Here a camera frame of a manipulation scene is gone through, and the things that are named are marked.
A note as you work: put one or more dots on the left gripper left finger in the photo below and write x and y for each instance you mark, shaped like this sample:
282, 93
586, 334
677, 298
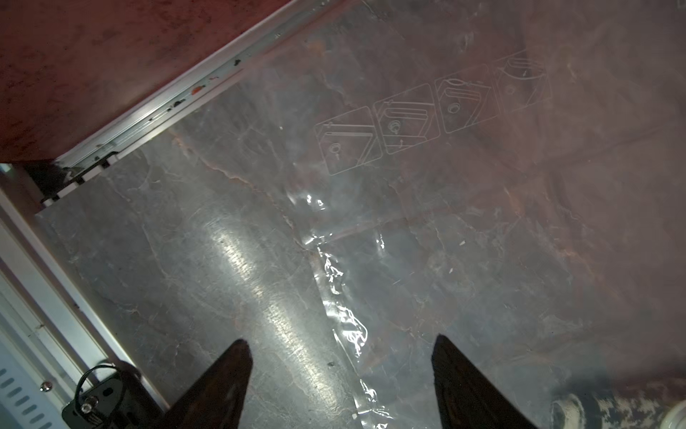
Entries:
216, 399

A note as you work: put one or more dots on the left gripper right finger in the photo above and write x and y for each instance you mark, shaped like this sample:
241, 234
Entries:
465, 396

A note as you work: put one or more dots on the houndstooth black white scarf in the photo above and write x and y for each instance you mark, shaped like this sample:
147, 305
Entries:
640, 405

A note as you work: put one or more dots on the clear plastic vacuum bag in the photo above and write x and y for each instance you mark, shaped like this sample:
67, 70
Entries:
510, 174

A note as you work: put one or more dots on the white vacuum bag valve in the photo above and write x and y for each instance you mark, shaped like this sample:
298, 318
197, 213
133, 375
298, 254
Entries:
675, 418

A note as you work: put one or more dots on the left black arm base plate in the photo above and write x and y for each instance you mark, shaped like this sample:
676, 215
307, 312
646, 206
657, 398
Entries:
111, 396

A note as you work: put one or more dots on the aluminium front rail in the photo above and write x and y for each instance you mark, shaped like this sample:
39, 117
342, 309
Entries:
52, 339

